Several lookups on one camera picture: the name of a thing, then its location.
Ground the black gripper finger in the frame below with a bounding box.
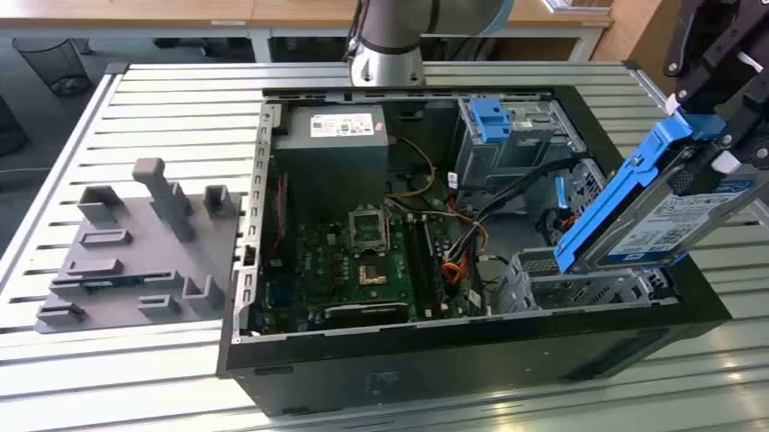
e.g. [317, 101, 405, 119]
[712, 67, 769, 173]
[666, 40, 768, 119]

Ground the CPU socket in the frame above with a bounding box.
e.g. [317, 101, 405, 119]
[347, 204, 393, 256]

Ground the orange flat wire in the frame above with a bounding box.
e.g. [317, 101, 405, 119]
[441, 263, 477, 285]

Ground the wooden desk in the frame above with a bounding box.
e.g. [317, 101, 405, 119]
[0, 0, 614, 62]

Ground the black mesh wastebasket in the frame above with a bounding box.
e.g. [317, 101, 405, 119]
[11, 36, 92, 95]

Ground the blue drive latch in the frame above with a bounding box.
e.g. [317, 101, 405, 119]
[470, 97, 513, 144]

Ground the grey parts rack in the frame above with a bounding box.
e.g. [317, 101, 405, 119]
[34, 157, 242, 335]

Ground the dark RAM stick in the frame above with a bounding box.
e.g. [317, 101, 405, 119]
[51, 276, 146, 292]

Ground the grey power supply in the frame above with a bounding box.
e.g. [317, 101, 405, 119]
[270, 103, 391, 211]

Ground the black arm base cable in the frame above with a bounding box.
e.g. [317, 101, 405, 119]
[345, 0, 371, 64]

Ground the black RAM slot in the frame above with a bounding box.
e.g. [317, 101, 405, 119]
[403, 214, 433, 316]
[421, 213, 450, 311]

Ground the multicoloured wire bundle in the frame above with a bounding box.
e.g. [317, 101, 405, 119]
[419, 209, 489, 262]

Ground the metal disk bay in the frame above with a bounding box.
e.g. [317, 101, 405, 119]
[489, 246, 684, 316]

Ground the yellow wire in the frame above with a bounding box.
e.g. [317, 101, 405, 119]
[383, 137, 438, 199]

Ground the metal drive cage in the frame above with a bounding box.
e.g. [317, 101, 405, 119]
[453, 96, 589, 203]

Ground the green motherboard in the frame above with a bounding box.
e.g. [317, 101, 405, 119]
[249, 202, 482, 337]

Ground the hard disk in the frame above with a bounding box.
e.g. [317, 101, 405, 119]
[556, 110, 769, 275]

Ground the thin red wire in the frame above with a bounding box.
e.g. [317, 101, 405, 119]
[271, 173, 291, 254]

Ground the thick black cable bundle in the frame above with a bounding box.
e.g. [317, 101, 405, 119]
[471, 157, 594, 226]

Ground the black PC case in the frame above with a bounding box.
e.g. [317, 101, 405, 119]
[215, 84, 735, 418]

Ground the gold square chipset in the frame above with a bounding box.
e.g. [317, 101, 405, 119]
[358, 264, 390, 286]

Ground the wooden cabinet panel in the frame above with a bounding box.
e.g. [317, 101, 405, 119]
[592, 0, 680, 68]

